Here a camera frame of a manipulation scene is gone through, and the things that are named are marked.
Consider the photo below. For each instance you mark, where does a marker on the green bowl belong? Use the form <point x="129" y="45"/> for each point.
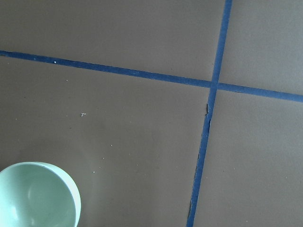
<point x="38" y="194"/>

